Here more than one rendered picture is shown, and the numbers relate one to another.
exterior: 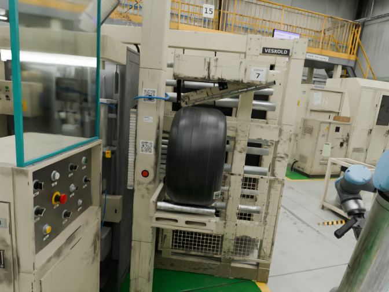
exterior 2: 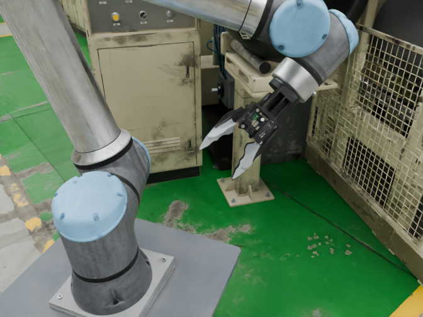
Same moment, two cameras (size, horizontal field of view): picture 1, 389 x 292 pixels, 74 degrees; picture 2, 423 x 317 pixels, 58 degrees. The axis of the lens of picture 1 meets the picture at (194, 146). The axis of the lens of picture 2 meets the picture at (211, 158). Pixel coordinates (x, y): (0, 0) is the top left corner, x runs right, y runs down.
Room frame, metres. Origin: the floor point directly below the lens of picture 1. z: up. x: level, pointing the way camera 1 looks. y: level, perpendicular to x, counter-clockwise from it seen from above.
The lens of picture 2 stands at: (0.72, -1.40, 1.37)
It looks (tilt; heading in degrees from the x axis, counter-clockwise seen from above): 32 degrees down; 71
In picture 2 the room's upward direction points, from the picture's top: straight up
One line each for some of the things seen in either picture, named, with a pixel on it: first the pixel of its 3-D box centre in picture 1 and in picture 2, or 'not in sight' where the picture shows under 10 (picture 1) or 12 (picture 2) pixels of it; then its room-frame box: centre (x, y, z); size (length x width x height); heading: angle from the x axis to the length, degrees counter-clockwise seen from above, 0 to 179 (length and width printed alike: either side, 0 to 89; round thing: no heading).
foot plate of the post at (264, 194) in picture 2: not in sight; (244, 187); (1.50, 0.27, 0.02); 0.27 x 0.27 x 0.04; 87
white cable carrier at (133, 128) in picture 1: (133, 149); not in sight; (1.47, 0.36, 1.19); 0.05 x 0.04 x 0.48; 177
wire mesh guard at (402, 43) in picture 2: (218, 215); (368, 119); (1.82, -0.23, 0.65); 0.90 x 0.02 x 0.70; 87
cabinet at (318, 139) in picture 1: (321, 148); not in sight; (5.69, -2.85, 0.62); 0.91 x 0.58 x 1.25; 109
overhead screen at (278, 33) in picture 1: (284, 46); not in sight; (5.28, -1.56, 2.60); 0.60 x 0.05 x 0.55; 109
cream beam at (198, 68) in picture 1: (220, 70); not in sight; (1.80, -0.13, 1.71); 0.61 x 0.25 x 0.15; 87
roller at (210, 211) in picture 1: (186, 208); (248, 55); (1.37, 0.02, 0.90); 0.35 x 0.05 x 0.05; 87
